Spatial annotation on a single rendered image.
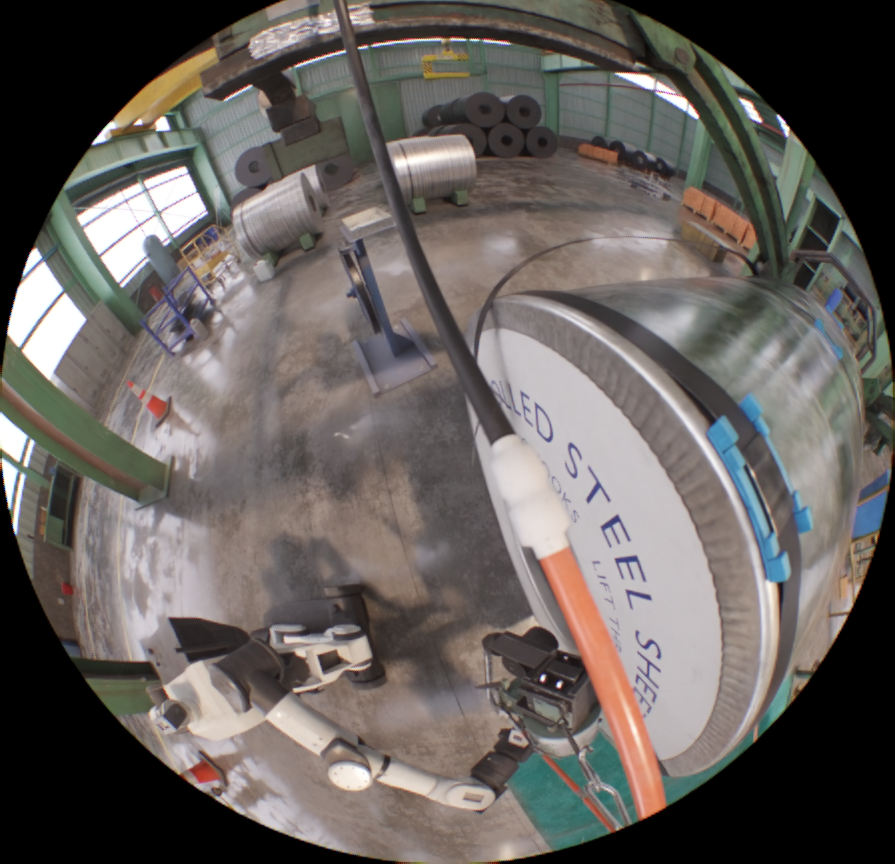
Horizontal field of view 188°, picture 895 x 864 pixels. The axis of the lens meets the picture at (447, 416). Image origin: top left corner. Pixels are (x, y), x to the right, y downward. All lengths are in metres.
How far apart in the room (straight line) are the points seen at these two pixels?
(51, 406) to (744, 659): 3.30
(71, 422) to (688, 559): 3.26
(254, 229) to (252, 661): 4.93
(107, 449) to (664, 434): 3.26
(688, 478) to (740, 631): 0.12
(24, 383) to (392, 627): 3.31
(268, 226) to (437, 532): 4.69
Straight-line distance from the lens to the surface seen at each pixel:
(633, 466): 0.24
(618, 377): 0.22
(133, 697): 3.14
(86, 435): 3.12
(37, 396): 3.10
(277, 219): 4.86
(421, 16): 0.57
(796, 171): 4.96
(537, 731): 0.59
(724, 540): 0.20
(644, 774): 0.15
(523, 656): 0.52
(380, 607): 1.59
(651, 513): 0.24
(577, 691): 0.47
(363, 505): 1.64
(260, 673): 0.64
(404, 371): 1.96
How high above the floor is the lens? 1.48
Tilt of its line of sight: 60 degrees down
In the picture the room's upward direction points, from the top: 12 degrees counter-clockwise
